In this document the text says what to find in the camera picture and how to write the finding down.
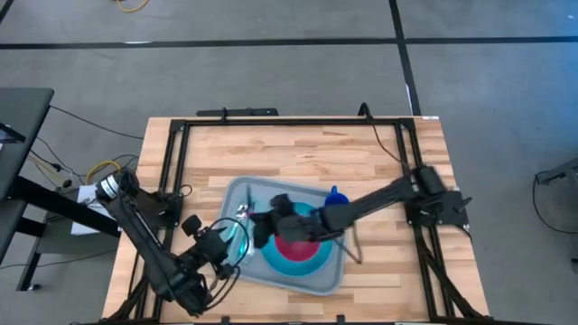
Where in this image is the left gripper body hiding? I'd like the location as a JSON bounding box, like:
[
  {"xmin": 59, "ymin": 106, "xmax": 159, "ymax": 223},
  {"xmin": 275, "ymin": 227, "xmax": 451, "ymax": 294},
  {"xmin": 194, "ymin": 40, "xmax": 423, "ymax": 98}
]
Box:
[{"xmin": 181, "ymin": 214, "xmax": 231, "ymax": 272}]

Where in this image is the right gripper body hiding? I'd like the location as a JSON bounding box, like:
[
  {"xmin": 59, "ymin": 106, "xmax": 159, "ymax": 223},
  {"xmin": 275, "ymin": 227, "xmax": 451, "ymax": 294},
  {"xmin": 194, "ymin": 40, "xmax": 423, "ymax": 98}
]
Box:
[{"xmin": 270, "ymin": 193, "xmax": 333, "ymax": 245}]

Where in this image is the teal cloth napkin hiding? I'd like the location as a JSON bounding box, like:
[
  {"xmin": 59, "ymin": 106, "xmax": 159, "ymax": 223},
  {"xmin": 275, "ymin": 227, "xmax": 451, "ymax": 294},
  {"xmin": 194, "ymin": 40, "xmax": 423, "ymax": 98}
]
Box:
[{"xmin": 223, "ymin": 182, "xmax": 256, "ymax": 270}]

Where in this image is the pink bowl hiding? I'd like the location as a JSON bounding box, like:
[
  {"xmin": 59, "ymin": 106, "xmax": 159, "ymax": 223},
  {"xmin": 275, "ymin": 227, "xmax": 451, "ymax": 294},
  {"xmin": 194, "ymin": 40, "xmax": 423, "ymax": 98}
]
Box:
[{"xmin": 274, "ymin": 234, "xmax": 322, "ymax": 264}]

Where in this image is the light blue plate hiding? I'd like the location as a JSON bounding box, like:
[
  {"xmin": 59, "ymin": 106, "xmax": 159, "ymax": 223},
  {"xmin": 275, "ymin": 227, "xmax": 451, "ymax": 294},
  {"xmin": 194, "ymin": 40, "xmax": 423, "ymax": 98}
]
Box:
[{"xmin": 259, "ymin": 201, "xmax": 336, "ymax": 278}]

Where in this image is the dark blue mug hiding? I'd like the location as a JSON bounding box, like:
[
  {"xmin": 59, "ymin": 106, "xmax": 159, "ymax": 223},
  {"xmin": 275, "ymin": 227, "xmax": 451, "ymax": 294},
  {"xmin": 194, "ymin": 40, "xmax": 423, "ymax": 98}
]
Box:
[{"xmin": 323, "ymin": 185, "xmax": 351, "ymax": 209}]

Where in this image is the grey plastic tray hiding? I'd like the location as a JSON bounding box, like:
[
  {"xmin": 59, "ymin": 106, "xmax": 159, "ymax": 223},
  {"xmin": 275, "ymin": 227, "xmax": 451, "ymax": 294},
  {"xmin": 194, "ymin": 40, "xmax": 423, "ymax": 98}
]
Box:
[{"xmin": 218, "ymin": 175, "xmax": 348, "ymax": 297}]

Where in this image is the black power strip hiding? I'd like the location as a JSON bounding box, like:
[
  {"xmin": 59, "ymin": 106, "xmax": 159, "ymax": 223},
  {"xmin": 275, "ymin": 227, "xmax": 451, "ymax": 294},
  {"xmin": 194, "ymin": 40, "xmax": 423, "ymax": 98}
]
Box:
[{"xmin": 196, "ymin": 107, "xmax": 280, "ymax": 117}]

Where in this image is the white printed paper sheet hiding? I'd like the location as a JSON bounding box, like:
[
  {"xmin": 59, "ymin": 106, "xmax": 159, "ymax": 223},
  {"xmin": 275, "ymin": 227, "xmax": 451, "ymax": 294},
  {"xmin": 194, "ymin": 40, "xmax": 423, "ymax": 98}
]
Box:
[{"xmin": 70, "ymin": 181, "xmax": 123, "ymax": 236}]

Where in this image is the dark grey desk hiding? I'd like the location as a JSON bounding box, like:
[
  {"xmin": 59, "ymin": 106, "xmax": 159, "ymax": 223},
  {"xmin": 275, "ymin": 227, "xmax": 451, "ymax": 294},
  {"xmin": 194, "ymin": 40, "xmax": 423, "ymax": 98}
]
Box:
[{"xmin": 0, "ymin": 87, "xmax": 55, "ymax": 200}]

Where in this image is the grey stand foot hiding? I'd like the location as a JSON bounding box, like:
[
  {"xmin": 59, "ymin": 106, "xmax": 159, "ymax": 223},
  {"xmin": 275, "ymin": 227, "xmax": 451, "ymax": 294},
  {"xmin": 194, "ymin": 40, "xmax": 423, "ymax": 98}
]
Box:
[{"xmin": 535, "ymin": 157, "xmax": 578, "ymax": 186}]

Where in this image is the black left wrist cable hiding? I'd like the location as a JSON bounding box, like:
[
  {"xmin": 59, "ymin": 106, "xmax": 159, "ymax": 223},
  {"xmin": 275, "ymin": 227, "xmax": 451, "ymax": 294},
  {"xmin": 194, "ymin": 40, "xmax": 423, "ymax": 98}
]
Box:
[{"xmin": 205, "ymin": 217, "xmax": 252, "ymax": 308}]

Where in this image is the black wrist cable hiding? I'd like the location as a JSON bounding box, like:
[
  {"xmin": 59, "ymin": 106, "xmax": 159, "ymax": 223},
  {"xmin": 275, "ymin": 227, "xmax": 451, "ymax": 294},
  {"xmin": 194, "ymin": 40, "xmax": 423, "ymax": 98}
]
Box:
[
  {"xmin": 350, "ymin": 220, "xmax": 365, "ymax": 265},
  {"xmin": 205, "ymin": 217, "xmax": 252, "ymax": 308}
]

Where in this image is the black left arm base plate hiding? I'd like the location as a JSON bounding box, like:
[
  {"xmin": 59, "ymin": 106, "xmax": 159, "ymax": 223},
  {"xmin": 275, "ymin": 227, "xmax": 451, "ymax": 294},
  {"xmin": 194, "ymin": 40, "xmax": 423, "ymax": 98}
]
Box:
[{"xmin": 148, "ymin": 192, "xmax": 184, "ymax": 228}]

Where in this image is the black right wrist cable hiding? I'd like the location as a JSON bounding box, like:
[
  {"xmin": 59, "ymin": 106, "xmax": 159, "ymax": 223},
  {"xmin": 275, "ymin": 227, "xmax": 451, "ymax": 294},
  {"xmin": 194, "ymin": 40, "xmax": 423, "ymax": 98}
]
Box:
[{"xmin": 350, "ymin": 220, "xmax": 365, "ymax": 265}]

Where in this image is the black aluminium table frame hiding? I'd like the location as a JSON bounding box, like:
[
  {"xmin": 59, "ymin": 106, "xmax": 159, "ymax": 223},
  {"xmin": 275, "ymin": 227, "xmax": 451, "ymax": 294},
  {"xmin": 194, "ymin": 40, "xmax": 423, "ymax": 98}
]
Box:
[{"xmin": 102, "ymin": 116, "xmax": 491, "ymax": 325}]

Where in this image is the black frame cable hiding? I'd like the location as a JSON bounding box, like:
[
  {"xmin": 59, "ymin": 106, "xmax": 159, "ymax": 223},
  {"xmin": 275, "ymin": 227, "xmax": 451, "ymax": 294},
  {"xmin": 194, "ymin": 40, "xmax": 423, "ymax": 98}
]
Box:
[{"xmin": 359, "ymin": 102, "xmax": 403, "ymax": 163}]

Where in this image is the yellow cable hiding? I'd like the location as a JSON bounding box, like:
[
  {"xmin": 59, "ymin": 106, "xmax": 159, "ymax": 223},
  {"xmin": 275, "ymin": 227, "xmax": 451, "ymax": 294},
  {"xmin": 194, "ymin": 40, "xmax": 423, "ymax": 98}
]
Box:
[
  {"xmin": 116, "ymin": 0, "xmax": 150, "ymax": 14},
  {"xmin": 85, "ymin": 161, "xmax": 123, "ymax": 185}
]

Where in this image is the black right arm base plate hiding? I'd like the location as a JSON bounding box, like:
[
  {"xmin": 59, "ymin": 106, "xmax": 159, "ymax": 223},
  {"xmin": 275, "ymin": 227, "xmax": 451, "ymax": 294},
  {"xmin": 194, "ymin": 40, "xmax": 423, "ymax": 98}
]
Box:
[{"xmin": 403, "ymin": 189, "xmax": 473, "ymax": 227}]

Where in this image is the black desk leg frame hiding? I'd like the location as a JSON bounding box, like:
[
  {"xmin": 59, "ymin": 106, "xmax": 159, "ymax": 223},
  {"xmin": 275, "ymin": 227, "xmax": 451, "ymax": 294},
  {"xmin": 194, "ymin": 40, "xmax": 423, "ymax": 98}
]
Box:
[{"xmin": 0, "ymin": 175, "xmax": 123, "ymax": 291}]

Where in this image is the black floor cable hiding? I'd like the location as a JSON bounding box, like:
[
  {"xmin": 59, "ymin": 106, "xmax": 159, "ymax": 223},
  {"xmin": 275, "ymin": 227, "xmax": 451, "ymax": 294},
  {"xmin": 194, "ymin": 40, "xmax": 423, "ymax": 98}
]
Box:
[
  {"xmin": 26, "ymin": 104, "xmax": 145, "ymax": 190},
  {"xmin": 532, "ymin": 173, "xmax": 578, "ymax": 235}
]

